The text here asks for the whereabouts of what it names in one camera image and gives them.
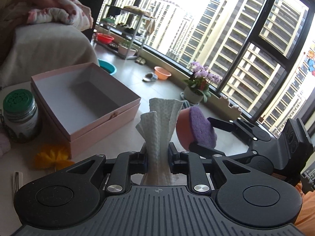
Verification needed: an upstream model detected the pink purple round sponge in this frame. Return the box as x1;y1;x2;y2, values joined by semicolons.
176;106;217;151

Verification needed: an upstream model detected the white paper towel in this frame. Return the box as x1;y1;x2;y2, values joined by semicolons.
136;98;183;185

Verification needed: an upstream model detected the orange fabric flower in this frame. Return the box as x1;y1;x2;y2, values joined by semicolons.
32;145;75;171

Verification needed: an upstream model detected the lilac fluffy sock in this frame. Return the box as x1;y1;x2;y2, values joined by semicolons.
0;133;11;157

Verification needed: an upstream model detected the purple orchid in white pot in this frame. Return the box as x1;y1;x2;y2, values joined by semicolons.
183;61;221;104

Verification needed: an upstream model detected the pink cardboard box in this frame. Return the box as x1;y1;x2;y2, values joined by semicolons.
31;63;141;158

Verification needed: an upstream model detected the orange plastic basin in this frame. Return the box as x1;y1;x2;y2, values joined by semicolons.
154;66;171;80

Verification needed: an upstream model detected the grey slipper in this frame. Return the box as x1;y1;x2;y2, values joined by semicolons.
142;73;158;82

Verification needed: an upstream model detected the teal plastic basin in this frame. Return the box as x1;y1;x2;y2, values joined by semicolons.
98;59;117;75

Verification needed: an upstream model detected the metal hair clip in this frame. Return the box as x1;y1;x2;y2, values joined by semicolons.
13;171;23;193

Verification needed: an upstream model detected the green lid glass jar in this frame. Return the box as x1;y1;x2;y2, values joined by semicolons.
1;89;42;143

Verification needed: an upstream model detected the red plastic basin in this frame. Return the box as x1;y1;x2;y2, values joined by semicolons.
96;33;114;44

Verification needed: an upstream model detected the metal shelf rack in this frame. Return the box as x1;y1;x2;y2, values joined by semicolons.
94;0;155;61

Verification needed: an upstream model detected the beige covered sofa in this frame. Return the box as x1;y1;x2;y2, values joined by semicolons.
0;0;99;88

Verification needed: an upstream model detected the pink floral blanket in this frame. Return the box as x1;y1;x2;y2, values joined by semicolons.
1;0;94;31

